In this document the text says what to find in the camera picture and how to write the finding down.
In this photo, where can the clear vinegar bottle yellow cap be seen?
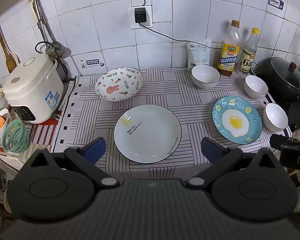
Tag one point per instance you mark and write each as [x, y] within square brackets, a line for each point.
[247, 60]

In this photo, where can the green plastic colander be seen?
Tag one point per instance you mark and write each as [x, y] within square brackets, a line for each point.
[16, 137]

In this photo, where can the white cup with orange item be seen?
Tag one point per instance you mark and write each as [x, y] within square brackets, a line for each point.
[0, 127]

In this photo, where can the white rice cooker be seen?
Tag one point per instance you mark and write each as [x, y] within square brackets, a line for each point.
[32, 90]

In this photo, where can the bunny and carrot print plate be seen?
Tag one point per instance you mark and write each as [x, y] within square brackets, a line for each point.
[116, 86]

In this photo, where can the blue fried egg print plate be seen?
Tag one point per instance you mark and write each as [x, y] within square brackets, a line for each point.
[237, 120]

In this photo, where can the white bowl with dark rim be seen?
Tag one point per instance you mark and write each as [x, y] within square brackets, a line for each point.
[205, 76]
[275, 117]
[256, 86]

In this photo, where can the white sun print plate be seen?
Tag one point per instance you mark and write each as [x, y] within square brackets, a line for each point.
[147, 135]

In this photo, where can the red striped cloth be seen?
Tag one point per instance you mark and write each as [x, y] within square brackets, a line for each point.
[45, 132]

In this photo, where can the glass wok lid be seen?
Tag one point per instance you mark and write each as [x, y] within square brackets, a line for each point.
[287, 77]

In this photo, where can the black wok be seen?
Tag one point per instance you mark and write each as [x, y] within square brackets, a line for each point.
[265, 80]

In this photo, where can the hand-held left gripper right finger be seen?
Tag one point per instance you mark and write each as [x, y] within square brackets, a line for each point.
[210, 148]

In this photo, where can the wooden spatula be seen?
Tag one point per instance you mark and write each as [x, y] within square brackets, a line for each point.
[8, 60]

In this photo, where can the white wall socket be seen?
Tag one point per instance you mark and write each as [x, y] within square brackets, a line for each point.
[148, 17]

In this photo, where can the metal hanging ladle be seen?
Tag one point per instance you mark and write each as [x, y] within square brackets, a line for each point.
[48, 38]

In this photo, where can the small white wall sticker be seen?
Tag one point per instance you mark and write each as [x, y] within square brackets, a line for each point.
[92, 63]

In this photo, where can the cooking wine bottle yellow label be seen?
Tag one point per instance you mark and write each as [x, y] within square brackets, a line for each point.
[228, 57]

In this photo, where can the striped tablecloth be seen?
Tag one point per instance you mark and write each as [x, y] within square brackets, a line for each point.
[90, 120]

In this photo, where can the black gas stove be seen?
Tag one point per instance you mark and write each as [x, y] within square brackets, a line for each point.
[295, 110]

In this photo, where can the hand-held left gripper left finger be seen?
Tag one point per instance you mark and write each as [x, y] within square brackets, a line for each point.
[95, 148]

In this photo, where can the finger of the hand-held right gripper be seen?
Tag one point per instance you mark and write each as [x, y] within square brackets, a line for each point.
[280, 141]

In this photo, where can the white plastic seasoning bag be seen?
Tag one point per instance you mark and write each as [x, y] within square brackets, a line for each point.
[198, 56]

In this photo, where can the black charger plug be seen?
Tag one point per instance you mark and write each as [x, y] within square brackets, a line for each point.
[140, 15]

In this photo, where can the blue bordered wall sticker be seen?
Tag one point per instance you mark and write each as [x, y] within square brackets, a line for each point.
[275, 3]

